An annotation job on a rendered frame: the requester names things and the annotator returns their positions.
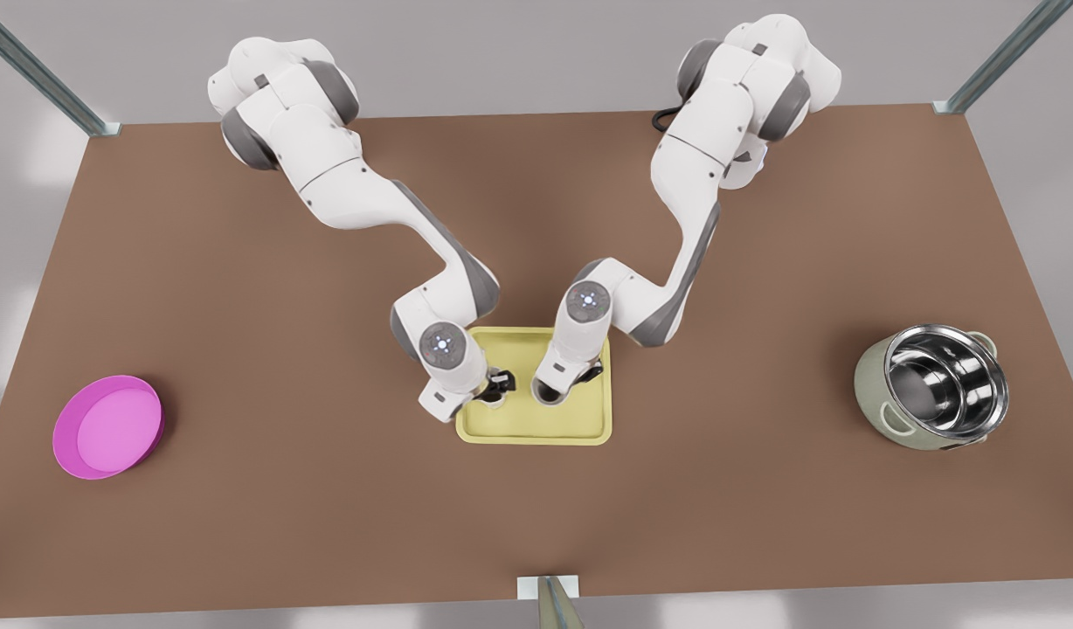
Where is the yellow rectangular tray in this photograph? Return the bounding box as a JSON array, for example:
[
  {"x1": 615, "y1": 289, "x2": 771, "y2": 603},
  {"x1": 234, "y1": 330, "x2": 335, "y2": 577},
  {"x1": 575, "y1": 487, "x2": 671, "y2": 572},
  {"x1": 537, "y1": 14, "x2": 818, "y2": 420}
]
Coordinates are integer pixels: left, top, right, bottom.
[{"x1": 455, "y1": 327, "x2": 613, "y2": 446}]

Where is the pink round bowl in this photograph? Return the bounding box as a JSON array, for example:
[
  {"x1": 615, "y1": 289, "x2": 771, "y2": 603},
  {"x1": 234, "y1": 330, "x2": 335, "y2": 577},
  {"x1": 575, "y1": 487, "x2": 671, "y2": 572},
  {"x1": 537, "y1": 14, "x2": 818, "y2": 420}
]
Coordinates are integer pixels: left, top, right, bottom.
[{"x1": 52, "y1": 376, "x2": 165, "y2": 480}]

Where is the silver frame post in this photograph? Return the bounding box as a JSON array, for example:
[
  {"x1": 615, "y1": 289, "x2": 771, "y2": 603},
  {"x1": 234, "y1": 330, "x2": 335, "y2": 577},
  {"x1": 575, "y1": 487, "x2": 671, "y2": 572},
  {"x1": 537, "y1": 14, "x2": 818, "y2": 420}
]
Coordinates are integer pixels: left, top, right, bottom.
[
  {"x1": 932, "y1": 0, "x2": 1073, "y2": 115},
  {"x1": 517, "y1": 575, "x2": 584, "y2": 629},
  {"x1": 0, "y1": 4, "x2": 121, "y2": 138}
]

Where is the steel pot with pale handles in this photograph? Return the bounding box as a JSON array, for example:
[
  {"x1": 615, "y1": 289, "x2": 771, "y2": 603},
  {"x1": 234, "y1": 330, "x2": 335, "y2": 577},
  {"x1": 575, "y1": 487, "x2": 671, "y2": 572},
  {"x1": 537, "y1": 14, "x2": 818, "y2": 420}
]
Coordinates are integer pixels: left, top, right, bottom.
[{"x1": 854, "y1": 325, "x2": 1009, "y2": 452}]

